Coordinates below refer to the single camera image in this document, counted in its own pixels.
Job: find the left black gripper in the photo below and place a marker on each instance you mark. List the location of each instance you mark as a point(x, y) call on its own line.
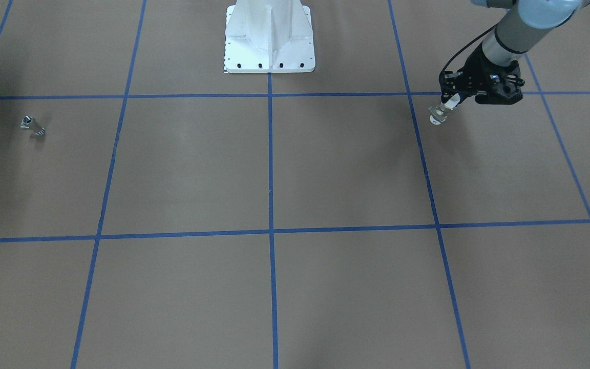
point(474, 73)

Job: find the white PPR valve brass base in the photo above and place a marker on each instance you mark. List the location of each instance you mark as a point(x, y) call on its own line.
point(437, 114)

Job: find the small metal pipe fitting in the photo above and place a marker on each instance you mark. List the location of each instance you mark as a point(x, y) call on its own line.
point(30, 123)

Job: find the white pedestal column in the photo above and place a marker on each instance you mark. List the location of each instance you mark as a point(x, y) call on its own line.
point(269, 37)

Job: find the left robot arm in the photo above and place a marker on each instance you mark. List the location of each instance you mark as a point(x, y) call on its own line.
point(523, 26)

